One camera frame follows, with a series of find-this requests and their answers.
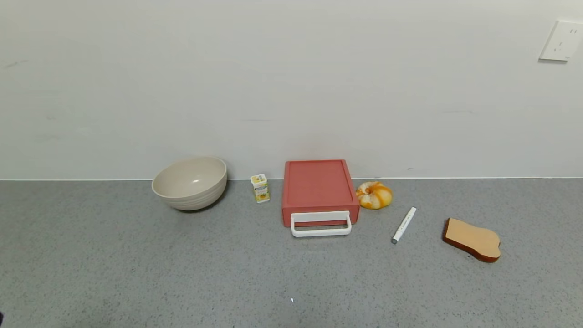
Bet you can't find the white wall socket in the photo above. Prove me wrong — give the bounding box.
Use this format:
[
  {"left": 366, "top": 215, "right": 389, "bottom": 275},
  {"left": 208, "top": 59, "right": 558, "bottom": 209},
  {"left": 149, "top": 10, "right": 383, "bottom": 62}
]
[{"left": 539, "top": 20, "right": 583, "bottom": 62}]

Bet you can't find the beige ribbed bowl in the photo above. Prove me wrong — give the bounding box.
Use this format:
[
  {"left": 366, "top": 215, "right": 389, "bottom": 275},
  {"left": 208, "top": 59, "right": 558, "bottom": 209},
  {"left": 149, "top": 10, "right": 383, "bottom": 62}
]
[{"left": 152, "top": 157, "right": 228, "bottom": 211}]

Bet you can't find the small yellow drink carton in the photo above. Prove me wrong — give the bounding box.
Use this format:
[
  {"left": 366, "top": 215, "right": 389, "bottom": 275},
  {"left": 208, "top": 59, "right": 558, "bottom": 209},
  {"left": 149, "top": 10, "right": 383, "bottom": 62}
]
[{"left": 251, "top": 174, "right": 271, "bottom": 204}]

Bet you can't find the red drawer cabinet case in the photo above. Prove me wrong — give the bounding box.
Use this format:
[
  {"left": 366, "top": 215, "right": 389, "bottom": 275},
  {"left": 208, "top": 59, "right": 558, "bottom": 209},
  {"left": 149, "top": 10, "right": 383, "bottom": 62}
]
[{"left": 281, "top": 159, "right": 360, "bottom": 227}]

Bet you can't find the toy toast slice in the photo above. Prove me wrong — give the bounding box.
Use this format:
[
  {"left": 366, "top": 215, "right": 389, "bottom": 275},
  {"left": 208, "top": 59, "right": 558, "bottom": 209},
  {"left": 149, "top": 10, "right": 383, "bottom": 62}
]
[{"left": 442, "top": 218, "right": 501, "bottom": 263}]

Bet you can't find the orange and white bagel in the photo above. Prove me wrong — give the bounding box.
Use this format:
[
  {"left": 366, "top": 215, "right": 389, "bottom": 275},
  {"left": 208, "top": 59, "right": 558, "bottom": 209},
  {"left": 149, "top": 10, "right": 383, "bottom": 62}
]
[{"left": 356, "top": 181, "right": 393, "bottom": 210}]

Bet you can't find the white marker pen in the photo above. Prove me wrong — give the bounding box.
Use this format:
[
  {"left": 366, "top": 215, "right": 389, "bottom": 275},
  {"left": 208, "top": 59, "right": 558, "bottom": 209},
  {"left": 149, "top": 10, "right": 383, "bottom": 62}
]
[{"left": 391, "top": 207, "right": 417, "bottom": 245}]

